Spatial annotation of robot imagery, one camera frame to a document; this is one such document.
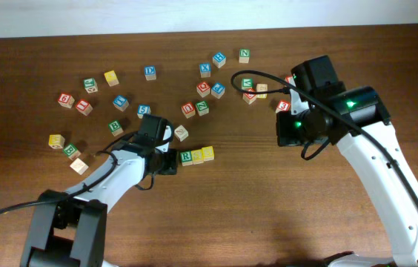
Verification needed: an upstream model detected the green R block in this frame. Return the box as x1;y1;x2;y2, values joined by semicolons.
179;151;193;166

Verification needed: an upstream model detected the yellow S block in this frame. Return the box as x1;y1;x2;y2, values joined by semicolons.
190;149;204;165
202;146;215;162

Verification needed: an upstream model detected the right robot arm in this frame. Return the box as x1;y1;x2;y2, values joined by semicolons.
276;56;418;266

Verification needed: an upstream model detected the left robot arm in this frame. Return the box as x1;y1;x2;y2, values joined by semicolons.
20;114;177;267

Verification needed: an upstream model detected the plain leaf picture block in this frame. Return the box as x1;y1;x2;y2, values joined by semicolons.
174;125;189;142

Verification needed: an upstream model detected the red 3 block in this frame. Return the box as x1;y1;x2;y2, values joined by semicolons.
276;100;291;113

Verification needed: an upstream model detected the red A block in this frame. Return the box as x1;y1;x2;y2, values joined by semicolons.
285;76;294;85

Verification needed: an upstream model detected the red U block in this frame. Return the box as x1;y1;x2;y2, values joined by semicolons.
181;102;196;119

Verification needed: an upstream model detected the blue 5 block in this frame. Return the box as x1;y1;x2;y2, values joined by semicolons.
137;105;151;119

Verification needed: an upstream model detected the green B block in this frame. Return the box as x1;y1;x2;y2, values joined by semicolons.
108;120;123;136

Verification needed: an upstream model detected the green Z block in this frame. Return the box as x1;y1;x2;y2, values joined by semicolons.
196;101;210;116

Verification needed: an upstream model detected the plain yellow-print block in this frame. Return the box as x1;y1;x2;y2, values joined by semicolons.
256;84;268;99

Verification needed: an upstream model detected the red E block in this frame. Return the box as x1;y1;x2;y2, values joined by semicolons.
242;88;257;105

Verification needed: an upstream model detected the blue T block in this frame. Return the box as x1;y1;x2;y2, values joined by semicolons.
113;95;129;112

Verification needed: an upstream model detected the green V block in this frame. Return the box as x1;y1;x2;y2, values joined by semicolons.
241;78;253;90

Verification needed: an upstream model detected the red Q block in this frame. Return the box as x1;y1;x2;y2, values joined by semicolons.
196;82;211;98

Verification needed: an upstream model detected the plain wooden block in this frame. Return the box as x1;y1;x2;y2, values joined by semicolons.
70;158;88;175

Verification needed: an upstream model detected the blue P block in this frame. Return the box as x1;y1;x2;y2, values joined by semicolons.
211;82;225;99

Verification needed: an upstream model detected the blue D block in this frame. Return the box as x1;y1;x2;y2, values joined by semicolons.
144;65;156;81

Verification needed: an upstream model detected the green E block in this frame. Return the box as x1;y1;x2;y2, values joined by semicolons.
63;143;81;161

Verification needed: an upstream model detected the red I block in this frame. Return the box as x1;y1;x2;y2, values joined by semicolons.
76;99;93;116

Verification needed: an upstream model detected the green N block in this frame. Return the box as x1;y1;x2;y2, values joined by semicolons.
239;48;251;64

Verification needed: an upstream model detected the yellow block top left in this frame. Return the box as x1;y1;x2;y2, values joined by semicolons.
104;70;119;87

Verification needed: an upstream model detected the blue X block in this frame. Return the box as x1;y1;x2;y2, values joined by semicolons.
199;63;211;78

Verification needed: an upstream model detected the green J block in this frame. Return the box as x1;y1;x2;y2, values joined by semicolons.
83;78;98;93

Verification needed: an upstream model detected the yellow W block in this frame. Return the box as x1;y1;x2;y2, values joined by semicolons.
48;134;65;149

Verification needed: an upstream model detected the blue H block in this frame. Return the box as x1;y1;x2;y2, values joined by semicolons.
213;52;227;68

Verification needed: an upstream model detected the red 6 block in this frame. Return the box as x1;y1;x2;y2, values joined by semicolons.
58;93;75;108

